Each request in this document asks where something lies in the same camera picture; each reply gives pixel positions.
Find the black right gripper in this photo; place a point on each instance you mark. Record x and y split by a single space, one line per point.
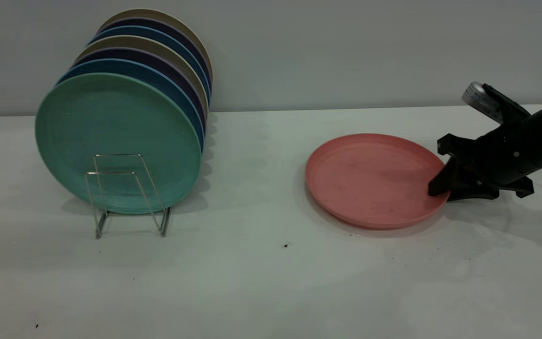
501 155

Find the pink round plate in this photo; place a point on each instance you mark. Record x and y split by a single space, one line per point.
370 179

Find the dark purple plate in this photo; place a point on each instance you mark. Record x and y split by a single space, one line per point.
134 54
160 24

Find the blue plate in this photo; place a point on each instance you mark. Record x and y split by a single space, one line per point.
125 66
148 32

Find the beige plate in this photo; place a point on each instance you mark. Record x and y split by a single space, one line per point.
153 12
130 41

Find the teal green plate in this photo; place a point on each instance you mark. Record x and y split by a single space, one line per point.
111 122

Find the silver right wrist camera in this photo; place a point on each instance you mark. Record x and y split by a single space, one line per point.
480 99

